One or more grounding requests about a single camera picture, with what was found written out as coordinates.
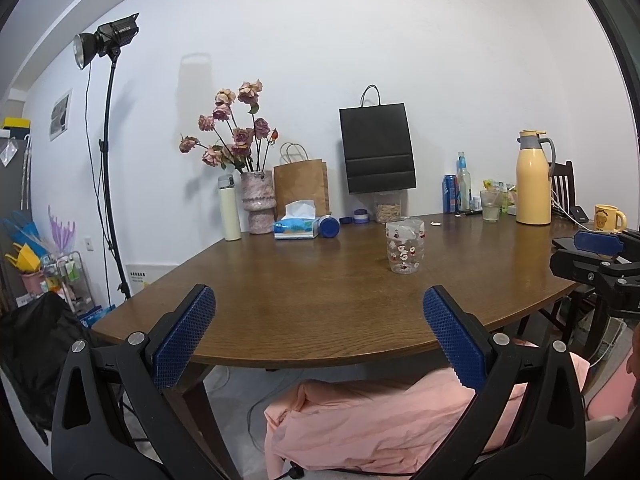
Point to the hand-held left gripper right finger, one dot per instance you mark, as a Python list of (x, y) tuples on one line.
[(452, 332)]

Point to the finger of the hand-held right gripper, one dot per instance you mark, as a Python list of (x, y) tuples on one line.
[(597, 244), (582, 269)]

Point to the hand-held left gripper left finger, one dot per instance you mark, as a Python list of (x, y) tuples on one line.
[(185, 332)]

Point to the clear printed plastic cup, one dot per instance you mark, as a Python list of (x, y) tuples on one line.
[(405, 247)]

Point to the person's right forearm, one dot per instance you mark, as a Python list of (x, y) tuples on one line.
[(635, 365)]

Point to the yellow mug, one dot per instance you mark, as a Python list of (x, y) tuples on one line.
[(606, 219)]

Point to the dark wooden chair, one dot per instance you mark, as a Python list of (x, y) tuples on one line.
[(564, 180)]

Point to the yellow thermos jug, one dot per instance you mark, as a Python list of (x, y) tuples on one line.
[(533, 185)]

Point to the blue packet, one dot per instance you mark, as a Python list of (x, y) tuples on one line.
[(95, 316)]

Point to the drinking glass with spoon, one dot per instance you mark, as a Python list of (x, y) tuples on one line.
[(490, 209)]

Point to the pink jacket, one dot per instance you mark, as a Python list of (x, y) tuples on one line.
[(380, 420)]

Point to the black pen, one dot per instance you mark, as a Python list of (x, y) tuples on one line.
[(470, 213)]

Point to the cream thermos bottle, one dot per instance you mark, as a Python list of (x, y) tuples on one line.
[(230, 210)]

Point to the clear food container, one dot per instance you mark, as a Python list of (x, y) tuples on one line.
[(388, 210)]

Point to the blue drink can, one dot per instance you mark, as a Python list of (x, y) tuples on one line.
[(449, 194)]

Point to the clear glass bottle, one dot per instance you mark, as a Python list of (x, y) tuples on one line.
[(464, 185)]

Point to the small purple white jar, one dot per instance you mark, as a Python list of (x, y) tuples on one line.
[(360, 216)]

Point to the pink marbled vase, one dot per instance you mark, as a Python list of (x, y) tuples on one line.
[(259, 200)]

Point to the blue tissue box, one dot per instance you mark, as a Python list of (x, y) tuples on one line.
[(295, 227)]

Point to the purple plastic hangers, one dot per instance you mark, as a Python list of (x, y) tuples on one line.
[(62, 230)]

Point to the blue round jar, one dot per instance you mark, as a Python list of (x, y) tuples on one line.
[(329, 226)]

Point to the pink pot with yellow tools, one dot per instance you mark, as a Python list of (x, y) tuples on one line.
[(27, 267)]

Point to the brown paper bag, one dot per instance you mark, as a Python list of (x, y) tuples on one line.
[(302, 182)]

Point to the black paper bag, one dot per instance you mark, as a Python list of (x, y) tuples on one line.
[(377, 150)]

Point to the dried pink roses bouquet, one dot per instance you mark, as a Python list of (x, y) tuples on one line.
[(240, 135)]

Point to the yellow and black box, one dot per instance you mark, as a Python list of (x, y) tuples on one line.
[(16, 127)]

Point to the black studio light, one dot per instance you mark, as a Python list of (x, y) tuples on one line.
[(107, 37)]

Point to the white wall outlet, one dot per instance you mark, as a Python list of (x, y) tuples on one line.
[(89, 244)]

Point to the wall poster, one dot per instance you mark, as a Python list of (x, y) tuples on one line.
[(60, 115)]

